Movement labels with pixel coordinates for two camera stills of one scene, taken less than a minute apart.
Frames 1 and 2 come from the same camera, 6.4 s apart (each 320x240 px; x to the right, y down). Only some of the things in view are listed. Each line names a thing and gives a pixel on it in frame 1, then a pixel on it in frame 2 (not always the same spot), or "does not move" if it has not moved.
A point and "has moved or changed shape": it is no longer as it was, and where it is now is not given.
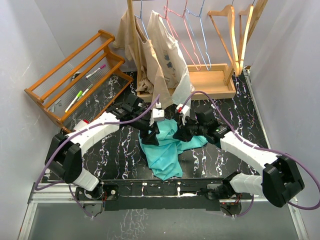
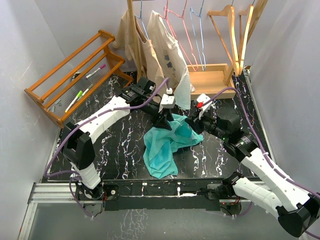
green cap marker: [78, 95] does not move
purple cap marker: [102, 67] does not move
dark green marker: [89, 87] does not move
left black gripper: [150, 138] → [163, 118]
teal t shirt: [163, 159] has moved or changed shape
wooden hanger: [228, 11] does not move
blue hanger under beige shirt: [140, 17] does not move
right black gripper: [181, 134] → [195, 123]
